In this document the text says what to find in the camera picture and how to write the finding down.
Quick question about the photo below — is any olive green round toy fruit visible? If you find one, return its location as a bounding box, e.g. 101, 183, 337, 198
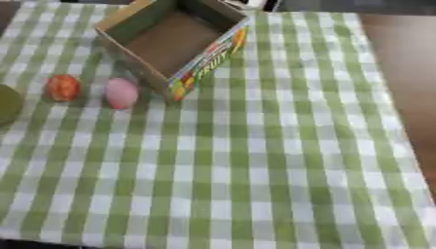
0, 84, 26, 125

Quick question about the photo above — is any red orange toy fruit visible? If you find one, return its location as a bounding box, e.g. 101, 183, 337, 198
44, 74, 84, 103

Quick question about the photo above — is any pink toy peach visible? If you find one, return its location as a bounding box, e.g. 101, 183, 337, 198
103, 77, 140, 110

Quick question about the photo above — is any tan cardboard box printed side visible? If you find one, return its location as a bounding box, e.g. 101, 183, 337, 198
91, 0, 254, 103

